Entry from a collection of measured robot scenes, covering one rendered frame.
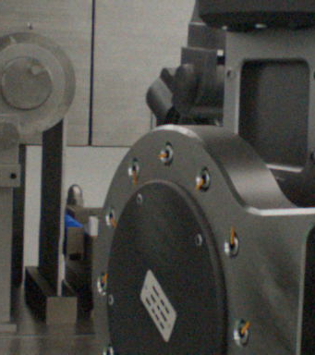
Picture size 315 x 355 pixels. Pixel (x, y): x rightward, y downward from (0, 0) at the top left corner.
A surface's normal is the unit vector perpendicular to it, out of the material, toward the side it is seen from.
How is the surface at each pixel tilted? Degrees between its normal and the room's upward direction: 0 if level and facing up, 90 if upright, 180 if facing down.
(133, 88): 90
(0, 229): 90
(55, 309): 90
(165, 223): 90
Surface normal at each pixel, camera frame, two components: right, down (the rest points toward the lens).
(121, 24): 0.25, 0.06
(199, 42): -0.85, 0.00
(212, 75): 0.47, 0.13
